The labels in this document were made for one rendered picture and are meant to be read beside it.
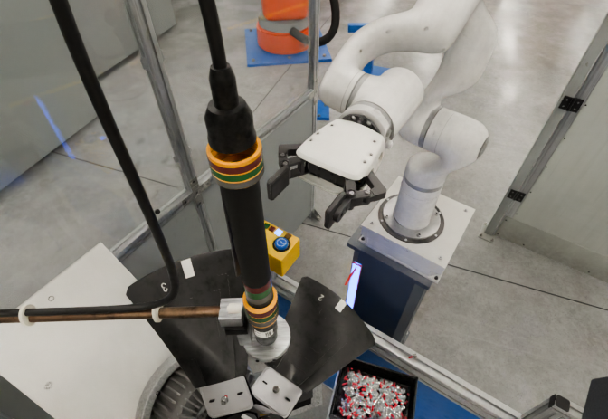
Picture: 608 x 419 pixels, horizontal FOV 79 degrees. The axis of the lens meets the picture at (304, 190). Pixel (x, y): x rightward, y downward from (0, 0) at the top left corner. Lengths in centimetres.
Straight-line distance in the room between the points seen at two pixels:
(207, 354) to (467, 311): 186
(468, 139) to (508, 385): 156
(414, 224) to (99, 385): 93
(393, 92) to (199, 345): 54
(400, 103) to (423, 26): 13
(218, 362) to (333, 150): 44
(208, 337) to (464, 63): 78
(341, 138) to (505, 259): 227
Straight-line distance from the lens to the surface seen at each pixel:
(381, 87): 60
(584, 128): 225
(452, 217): 136
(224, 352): 73
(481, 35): 95
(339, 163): 48
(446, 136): 101
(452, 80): 97
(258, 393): 84
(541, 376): 241
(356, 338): 92
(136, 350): 92
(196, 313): 52
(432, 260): 123
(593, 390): 113
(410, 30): 66
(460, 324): 235
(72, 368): 90
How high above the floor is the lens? 199
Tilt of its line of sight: 46 degrees down
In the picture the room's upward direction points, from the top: straight up
